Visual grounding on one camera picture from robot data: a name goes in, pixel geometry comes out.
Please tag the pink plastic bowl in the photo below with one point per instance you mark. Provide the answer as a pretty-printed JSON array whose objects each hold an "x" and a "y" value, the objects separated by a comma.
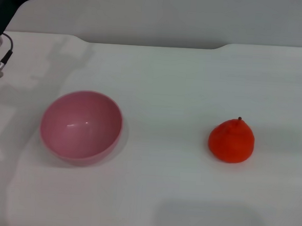
[{"x": 80, "y": 129}]

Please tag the orange toy fruit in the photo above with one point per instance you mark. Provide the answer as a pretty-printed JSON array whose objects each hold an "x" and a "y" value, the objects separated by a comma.
[{"x": 231, "y": 143}]

